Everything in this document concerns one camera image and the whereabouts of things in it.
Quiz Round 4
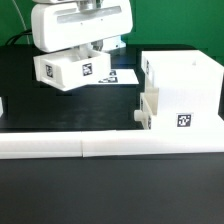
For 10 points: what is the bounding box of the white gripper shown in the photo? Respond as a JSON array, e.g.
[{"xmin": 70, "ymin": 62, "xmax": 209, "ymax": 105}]
[{"xmin": 31, "ymin": 0, "xmax": 133, "ymax": 53}]

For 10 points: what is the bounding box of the white L-shaped foam barrier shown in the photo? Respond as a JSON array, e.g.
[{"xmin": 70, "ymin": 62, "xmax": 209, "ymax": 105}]
[{"xmin": 0, "ymin": 129, "xmax": 224, "ymax": 159}]

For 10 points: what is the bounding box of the white drawer tray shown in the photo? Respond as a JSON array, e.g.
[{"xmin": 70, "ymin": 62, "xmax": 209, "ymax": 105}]
[
  {"xmin": 134, "ymin": 88, "xmax": 159, "ymax": 130},
  {"xmin": 34, "ymin": 49, "xmax": 111, "ymax": 91}
]

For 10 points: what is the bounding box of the white front drawer tray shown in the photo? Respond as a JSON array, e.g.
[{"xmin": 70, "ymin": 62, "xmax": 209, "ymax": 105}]
[{"xmin": 134, "ymin": 88, "xmax": 159, "ymax": 130}]

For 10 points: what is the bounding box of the white marker sheet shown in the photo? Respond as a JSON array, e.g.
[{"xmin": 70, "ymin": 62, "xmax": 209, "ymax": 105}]
[{"xmin": 96, "ymin": 69, "xmax": 139, "ymax": 85}]

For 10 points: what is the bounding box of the white drawer cabinet box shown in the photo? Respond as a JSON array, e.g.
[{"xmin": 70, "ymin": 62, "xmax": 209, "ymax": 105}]
[{"xmin": 141, "ymin": 50, "xmax": 224, "ymax": 131}]

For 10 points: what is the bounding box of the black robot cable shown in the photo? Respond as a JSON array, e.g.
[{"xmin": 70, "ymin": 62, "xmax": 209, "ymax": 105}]
[{"xmin": 4, "ymin": 29, "xmax": 34, "ymax": 47}]

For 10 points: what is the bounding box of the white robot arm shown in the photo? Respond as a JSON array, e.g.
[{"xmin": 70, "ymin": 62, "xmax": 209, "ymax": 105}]
[{"xmin": 31, "ymin": 0, "xmax": 133, "ymax": 53}]

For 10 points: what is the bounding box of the thin white cable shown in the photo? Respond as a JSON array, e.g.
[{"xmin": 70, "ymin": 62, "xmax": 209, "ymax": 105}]
[{"xmin": 12, "ymin": 0, "xmax": 31, "ymax": 45}]

